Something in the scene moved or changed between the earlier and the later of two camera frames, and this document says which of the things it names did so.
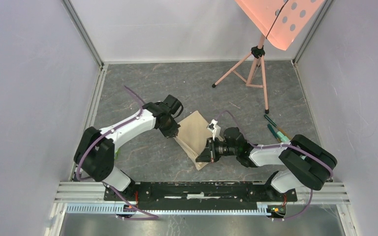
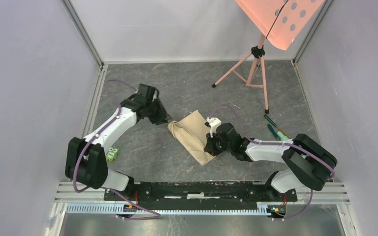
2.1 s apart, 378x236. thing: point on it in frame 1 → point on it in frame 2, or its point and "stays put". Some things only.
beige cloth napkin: (192, 136) stays put
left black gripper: (173, 129) → (162, 118)
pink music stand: (278, 21) stays put
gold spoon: (284, 132) stays put
